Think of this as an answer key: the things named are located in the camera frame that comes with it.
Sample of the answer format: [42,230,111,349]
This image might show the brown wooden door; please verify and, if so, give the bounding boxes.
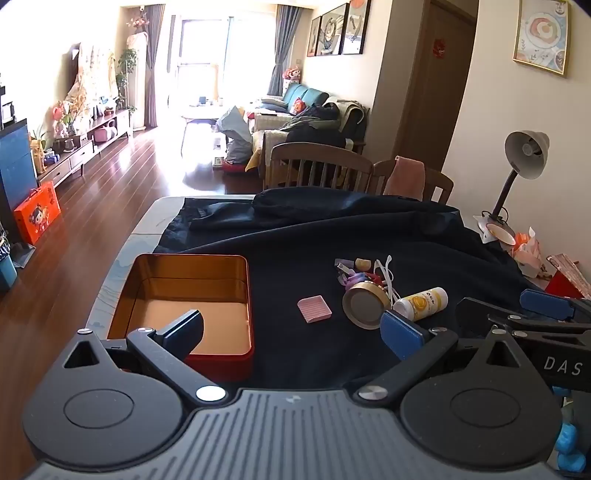
[392,0,478,162]

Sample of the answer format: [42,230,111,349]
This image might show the grey desk lamp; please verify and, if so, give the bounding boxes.
[480,130,551,236]

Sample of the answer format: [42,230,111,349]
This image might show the pink ribbed eraser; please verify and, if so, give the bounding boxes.
[297,294,333,325]

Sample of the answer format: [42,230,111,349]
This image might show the orange gift box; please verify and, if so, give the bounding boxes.
[13,181,62,245]

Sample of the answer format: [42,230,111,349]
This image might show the grey curtain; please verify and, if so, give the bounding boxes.
[145,4,166,130]
[268,4,303,97]

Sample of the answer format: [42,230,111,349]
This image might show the wide wooden chair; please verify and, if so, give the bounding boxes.
[269,142,374,191]

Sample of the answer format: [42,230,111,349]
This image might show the white sunglasses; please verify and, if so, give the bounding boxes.
[373,255,402,301]

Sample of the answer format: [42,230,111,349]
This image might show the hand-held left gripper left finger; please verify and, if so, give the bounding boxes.
[62,309,228,408]

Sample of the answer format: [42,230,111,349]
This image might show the grey plastic object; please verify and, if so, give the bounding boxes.
[11,242,35,268]

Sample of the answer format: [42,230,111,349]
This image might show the coffee table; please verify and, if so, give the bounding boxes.
[180,104,227,139]

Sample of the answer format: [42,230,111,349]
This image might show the yellow white bottle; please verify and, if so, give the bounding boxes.
[392,287,450,322]

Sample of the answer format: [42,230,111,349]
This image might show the green potted plant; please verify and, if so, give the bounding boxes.
[115,48,138,116]

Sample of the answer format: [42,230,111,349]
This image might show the red printed box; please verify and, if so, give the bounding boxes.
[545,254,591,301]

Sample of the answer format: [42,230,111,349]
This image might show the dark blue cloth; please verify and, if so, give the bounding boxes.
[154,187,555,391]

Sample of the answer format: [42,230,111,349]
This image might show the teal sofa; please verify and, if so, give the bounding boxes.
[261,84,331,116]

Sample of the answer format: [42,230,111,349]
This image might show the cloth covered television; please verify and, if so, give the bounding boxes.
[65,42,118,109]

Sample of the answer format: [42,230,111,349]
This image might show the small white bowl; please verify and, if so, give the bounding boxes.
[487,224,517,245]

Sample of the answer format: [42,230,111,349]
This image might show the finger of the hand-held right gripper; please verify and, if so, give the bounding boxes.
[456,296,591,344]
[519,288,591,324]

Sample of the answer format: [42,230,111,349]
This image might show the wooden tv cabinet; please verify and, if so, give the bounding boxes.
[37,108,134,185]

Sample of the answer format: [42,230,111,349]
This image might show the gold framed egg picture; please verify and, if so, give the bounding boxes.
[512,0,571,77]

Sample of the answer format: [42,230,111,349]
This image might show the white standing air conditioner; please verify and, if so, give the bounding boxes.
[127,32,148,132]

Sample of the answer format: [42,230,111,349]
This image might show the narrow wooden chair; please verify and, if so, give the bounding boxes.
[372,159,454,204]

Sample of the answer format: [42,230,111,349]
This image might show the pink snack packet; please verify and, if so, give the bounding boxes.
[512,228,543,278]

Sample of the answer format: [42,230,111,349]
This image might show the pink towel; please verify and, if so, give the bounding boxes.
[383,156,426,201]

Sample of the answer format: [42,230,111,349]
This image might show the narrow black framed picture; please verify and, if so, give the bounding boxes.
[307,16,322,57]

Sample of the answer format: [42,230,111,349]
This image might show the pile of dark clothes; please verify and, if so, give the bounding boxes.
[286,104,352,148]

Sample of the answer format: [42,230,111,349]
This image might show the blue bin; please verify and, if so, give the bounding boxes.
[0,231,19,291]

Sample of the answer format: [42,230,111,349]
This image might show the blue white bag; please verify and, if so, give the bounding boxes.
[216,106,254,162]

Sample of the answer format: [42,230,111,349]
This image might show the red tin box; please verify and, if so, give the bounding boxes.
[106,253,256,383]

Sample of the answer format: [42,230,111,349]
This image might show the light blue object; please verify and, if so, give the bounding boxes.
[554,388,591,472]

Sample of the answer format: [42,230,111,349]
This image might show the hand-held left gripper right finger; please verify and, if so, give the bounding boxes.
[353,310,540,409]

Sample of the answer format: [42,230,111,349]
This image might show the gold round tin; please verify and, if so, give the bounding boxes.
[342,279,393,330]

